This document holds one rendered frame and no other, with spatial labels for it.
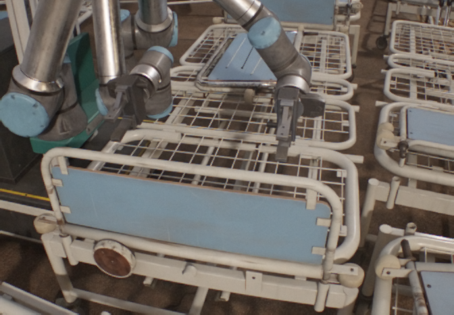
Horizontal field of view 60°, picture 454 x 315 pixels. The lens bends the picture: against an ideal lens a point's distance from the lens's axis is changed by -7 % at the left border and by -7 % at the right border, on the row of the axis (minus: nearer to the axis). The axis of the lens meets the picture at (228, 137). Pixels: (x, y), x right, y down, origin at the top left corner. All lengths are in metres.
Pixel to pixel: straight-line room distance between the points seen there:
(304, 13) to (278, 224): 2.00
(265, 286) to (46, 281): 1.00
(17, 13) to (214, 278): 1.06
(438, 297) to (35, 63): 1.14
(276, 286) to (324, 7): 2.02
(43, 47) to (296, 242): 0.80
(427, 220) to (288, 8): 1.55
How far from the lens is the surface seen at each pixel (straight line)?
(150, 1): 1.60
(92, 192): 1.10
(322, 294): 1.12
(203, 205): 0.99
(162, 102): 1.32
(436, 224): 2.10
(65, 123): 1.46
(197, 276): 1.15
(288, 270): 1.06
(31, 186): 1.78
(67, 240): 1.27
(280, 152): 0.99
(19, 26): 1.56
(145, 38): 1.76
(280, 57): 1.12
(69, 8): 1.13
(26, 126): 1.27
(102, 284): 1.75
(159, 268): 1.17
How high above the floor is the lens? 1.31
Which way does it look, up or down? 32 degrees down
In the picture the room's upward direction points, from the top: 1 degrees counter-clockwise
